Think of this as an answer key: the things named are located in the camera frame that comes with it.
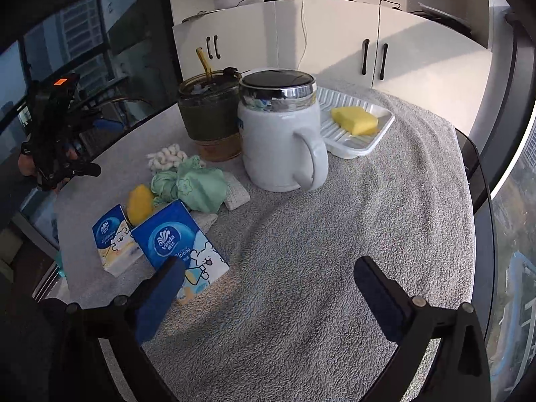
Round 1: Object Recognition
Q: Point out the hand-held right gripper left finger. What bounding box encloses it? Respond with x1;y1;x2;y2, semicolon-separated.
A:
63;257;187;402

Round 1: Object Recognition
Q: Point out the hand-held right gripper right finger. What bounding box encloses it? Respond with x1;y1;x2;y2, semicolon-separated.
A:
353;255;490;402

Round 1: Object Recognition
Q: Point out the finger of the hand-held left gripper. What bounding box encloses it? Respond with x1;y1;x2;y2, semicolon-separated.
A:
63;160;102;177
73;109;127;134

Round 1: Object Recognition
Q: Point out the blue tissue pack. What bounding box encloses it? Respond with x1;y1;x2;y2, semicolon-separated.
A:
131;200;231;304
92;204;145;278

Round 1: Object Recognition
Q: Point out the yellow oval sponge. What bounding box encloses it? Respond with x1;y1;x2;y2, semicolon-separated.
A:
126;184;155;227

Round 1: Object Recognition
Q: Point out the cream knotted chenille cloth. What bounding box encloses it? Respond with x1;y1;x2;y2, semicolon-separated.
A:
146;143;189;172

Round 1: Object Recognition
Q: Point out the grey knit cloth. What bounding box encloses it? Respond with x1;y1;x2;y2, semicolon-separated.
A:
222;172;251;211
193;211;218;233

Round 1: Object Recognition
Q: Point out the white ribbed foam tray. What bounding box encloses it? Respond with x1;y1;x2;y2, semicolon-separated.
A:
316;86;396;160

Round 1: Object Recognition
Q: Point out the person's left hand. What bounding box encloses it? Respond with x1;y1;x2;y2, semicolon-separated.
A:
17;144;80;185

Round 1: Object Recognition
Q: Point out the dark metal rack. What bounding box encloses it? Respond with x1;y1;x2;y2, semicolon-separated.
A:
73;76;139;128

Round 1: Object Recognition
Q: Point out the grey towel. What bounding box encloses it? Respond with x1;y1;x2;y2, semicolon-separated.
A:
54;79;476;402

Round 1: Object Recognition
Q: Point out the glass cup with green sleeve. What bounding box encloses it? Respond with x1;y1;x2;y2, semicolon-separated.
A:
177;48;244;162

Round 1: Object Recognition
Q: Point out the green floral cloth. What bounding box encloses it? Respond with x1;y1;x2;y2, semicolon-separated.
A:
150;156;229;213

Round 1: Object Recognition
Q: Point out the white mug with steel lid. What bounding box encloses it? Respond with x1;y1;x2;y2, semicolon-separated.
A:
237;69;329;192

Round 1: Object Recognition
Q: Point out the yellow rectangular sponge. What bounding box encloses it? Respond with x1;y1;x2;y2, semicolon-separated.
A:
330;106;380;137

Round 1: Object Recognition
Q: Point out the white cabinet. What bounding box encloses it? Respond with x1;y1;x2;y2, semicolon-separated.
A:
172;0;492;139

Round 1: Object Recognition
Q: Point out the white cable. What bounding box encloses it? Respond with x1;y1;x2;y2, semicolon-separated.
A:
299;0;307;65

